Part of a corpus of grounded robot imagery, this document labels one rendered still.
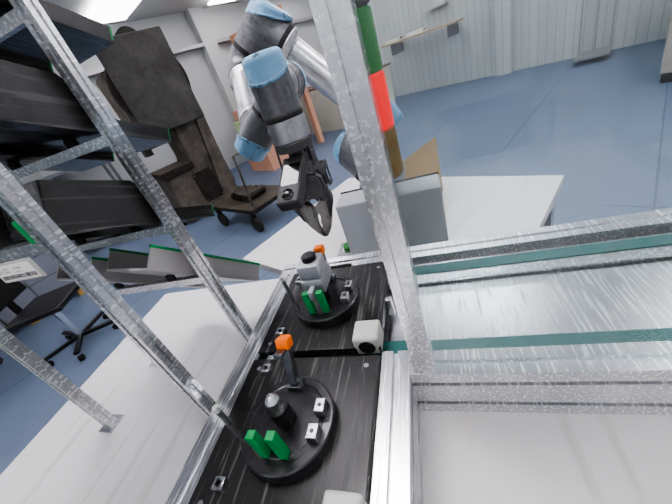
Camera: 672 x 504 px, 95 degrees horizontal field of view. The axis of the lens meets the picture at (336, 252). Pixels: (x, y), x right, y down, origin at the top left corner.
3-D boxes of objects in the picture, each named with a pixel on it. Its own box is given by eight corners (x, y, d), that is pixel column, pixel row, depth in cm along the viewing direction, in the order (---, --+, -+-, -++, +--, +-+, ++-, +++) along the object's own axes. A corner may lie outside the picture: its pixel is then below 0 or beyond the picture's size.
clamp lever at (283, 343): (291, 378, 49) (279, 334, 47) (303, 378, 48) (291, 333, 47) (281, 393, 45) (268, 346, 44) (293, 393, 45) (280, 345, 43)
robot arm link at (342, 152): (363, 178, 116) (337, 154, 118) (386, 148, 109) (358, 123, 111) (350, 180, 106) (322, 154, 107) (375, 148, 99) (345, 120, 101)
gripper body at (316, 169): (335, 183, 70) (317, 129, 63) (327, 200, 63) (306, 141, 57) (304, 190, 72) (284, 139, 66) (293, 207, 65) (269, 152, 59)
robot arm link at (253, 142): (217, 72, 98) (224, 152, 67) (231, 37, 93) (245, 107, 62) (251, 91, 105) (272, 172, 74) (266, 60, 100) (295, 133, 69)
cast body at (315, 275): (313, 274, 66) (301, 247, 62) (332, 271, 64) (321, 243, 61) (302, 302, 59) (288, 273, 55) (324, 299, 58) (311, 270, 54)
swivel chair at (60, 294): (114, 309, 312) (40, 230, 264) (126, 331, 270) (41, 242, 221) (47, 352, 282) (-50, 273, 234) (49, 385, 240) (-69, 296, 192)
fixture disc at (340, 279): (306, 284, 73) (303, 278, 72) (364, 277, 69) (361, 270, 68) (288, 330, 62) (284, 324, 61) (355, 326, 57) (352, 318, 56)
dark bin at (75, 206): (175, 221, 72) (168, 189, 71) (215, 216, 66) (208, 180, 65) (10, 241, 47) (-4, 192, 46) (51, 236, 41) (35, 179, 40)
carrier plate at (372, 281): (296, 279, 80) (293, 273, 79) (389, 267, 72) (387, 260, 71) (261, 359, 61) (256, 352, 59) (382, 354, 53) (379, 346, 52)
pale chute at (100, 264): (178, 287, 89) (179, 271, 89) (210, 287, 83) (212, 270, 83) (55, 280, 64) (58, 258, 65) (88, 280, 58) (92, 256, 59)
